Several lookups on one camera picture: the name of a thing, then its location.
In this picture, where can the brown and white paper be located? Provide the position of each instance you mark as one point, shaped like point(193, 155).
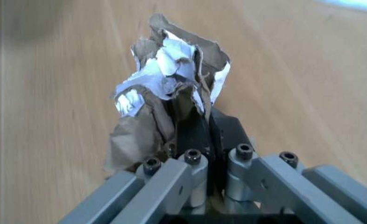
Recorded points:
point(168, 77)

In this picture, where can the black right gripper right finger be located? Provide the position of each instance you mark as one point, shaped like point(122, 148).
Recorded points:
point(264, 182)

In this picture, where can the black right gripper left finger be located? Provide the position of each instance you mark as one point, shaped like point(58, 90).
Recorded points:
point(158, 186)

